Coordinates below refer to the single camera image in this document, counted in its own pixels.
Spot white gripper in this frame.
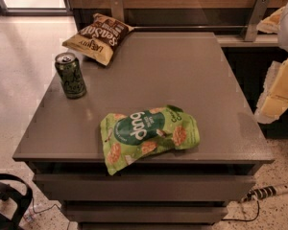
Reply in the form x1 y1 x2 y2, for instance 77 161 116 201
254 2 288 124

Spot green rice chip bag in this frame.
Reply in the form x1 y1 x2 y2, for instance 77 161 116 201
100 105 200 175

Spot brown chip bag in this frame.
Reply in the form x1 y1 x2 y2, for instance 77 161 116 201
62 13 133 66

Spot white power strip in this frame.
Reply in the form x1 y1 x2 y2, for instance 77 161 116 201
241 184 288 202

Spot grey drawer cabinet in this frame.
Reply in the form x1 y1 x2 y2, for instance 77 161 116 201
13 33 273 230

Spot green soda can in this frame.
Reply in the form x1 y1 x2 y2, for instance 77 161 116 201
55 52 86 99

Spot black chair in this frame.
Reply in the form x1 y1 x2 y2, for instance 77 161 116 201
0 173 33 230

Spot right metal bracket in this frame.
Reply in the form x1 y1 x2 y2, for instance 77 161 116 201
243 0 270 42

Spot metal bracket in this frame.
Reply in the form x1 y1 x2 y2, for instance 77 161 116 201
110 0 125 22
243 0 270 42

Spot black power cable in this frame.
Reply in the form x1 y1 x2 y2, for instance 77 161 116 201
221 198 261 223

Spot left metal bracket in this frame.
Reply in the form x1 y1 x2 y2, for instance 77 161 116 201
110 0 125 22

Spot thin floor cable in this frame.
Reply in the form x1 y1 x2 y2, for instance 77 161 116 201
22 197 71 230

